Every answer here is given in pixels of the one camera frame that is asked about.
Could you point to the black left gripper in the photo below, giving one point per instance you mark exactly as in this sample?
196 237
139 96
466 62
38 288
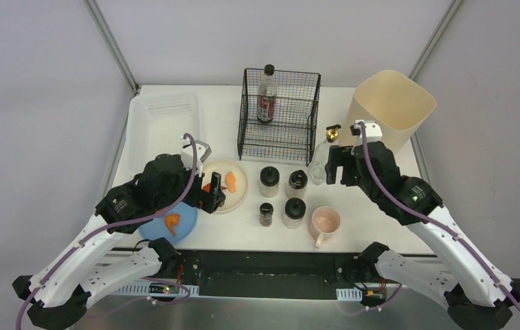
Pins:
207 196

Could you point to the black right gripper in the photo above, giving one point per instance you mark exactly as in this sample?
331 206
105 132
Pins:
345 161

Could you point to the clear glass oil bottle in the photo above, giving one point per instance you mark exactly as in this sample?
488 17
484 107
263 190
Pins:
316 169

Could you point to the black lid white shaker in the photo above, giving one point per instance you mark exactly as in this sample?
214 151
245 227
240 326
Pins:
297 184

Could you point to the black lid seasoning shaker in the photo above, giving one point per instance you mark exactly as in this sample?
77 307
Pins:
269 181

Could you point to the black lid granule shaker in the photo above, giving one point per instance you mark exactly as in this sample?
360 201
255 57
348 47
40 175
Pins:
294 212

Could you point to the red label vinegar bottle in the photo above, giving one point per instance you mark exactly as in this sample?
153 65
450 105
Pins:
267 92

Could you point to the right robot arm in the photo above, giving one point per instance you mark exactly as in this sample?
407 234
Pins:
474 293

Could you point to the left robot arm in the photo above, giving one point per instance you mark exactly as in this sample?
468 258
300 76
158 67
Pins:
60 294

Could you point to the cream round plate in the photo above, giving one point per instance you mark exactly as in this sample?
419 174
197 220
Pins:
223 167

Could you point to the salmon slice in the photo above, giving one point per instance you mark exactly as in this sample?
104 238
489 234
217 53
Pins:
230 182

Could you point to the small dark pepper jar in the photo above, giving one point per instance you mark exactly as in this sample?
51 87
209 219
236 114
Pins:
266 214

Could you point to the pink mug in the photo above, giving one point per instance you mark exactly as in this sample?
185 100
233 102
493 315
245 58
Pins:
324 223

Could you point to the blue round plate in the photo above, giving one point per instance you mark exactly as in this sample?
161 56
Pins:
156 229

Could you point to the cream waste bin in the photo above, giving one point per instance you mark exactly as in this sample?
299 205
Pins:
395 102

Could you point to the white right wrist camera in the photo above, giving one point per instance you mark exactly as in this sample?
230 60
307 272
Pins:
367 129

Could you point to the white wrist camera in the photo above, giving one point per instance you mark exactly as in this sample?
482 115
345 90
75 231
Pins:
367 129
194 155

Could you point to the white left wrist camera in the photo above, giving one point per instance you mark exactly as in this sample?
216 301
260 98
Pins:
194 155

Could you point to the black wire basket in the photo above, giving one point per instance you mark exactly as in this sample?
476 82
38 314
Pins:
291 136

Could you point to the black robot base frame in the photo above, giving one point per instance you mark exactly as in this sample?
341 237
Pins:
285 275

